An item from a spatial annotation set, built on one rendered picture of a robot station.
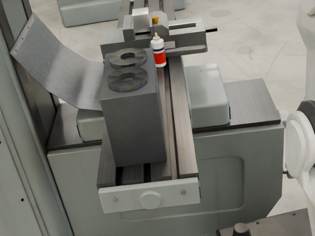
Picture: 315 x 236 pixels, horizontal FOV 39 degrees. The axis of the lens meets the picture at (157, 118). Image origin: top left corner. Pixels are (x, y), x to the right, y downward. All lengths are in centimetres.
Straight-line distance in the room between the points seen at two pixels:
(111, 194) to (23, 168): 56
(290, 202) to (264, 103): 78
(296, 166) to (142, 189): 33
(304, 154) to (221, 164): 68
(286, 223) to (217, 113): 39
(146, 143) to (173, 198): 14
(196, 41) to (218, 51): 208
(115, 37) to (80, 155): 41
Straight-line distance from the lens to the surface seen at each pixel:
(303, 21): 83
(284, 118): 162
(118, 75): 98
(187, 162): 101
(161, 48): 138
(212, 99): 142
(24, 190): 155
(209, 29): 151
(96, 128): 144
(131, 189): 99
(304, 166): 93
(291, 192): 227
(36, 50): 146
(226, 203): 168
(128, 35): 145
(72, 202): 165
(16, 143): 145
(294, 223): 134
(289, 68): 327
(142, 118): 95
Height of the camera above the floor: 158
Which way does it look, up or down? 34 degrees down
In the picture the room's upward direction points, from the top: 9 degrees counter-clockwise
